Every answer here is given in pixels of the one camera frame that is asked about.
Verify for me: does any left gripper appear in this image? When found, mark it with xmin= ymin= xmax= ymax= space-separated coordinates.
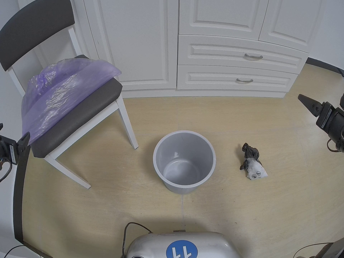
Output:
xmin=0 ymin=132 xmax=30 ymax=166

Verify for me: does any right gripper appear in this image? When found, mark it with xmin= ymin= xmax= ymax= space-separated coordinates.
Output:
xmin=298 ymin=94 xmax=344 ymax=146

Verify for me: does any purple plastic bag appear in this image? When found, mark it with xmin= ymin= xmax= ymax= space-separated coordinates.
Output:
xmin=21 ymin=59 xmax=122 ymax=146

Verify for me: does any black plastic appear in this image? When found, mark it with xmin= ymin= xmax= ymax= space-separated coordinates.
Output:
xmin=239 ymin=143 xmax=261 ymax=171

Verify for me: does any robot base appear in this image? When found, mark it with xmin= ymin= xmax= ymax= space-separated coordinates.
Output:
xmin=126 ymin=231 xmax=241 ymax=258

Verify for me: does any white trash bin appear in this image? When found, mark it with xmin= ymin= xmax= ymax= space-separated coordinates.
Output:
xmin=153 ymin=130 xmax=217 ymax=194

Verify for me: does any white chair dark grey seat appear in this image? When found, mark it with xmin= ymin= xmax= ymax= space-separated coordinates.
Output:
xmin=0 ymin=0 xmax=139 ymax=190

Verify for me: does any white wardrobe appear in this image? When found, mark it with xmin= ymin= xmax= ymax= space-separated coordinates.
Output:
xmin=64 ymin=0 xmax=327 ymax=99

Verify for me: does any black cable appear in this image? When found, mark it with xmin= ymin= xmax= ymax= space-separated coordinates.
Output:
xmin=293 ymin=241 xmax=335 ymax=258
xmin=4 ymin=241 xmax=54 ymax=258
xmin=122 ymin=222 xmax=154 ymax=258

